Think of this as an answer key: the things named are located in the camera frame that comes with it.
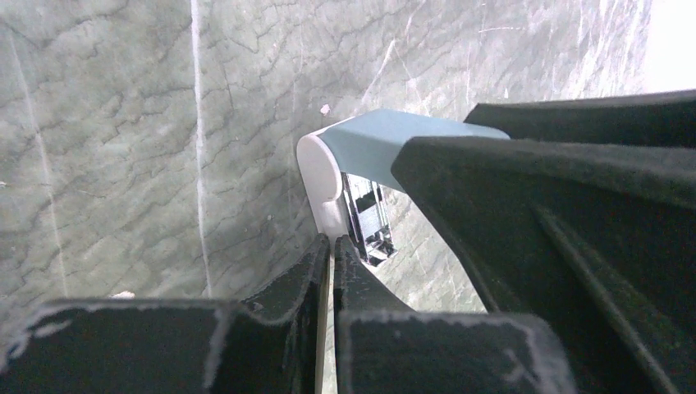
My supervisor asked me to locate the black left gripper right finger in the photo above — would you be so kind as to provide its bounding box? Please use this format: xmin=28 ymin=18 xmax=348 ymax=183
xmin=333 ymin=236 xmax=577 ymax=393

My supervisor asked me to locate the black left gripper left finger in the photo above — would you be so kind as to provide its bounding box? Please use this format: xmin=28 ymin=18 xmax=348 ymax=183
xmin=1 ymin=234 xmax=330 ymax=393

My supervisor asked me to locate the light blue small box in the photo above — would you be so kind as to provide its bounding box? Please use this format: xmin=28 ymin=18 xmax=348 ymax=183
xmin=296 ymin=109 xmax=508 ymax=266

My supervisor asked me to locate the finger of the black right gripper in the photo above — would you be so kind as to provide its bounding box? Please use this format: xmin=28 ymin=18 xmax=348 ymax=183
xmin=465 ymin=90 xmax=695 ymax=149
xmin=391 ymin=137 xmax=695 ymax=393

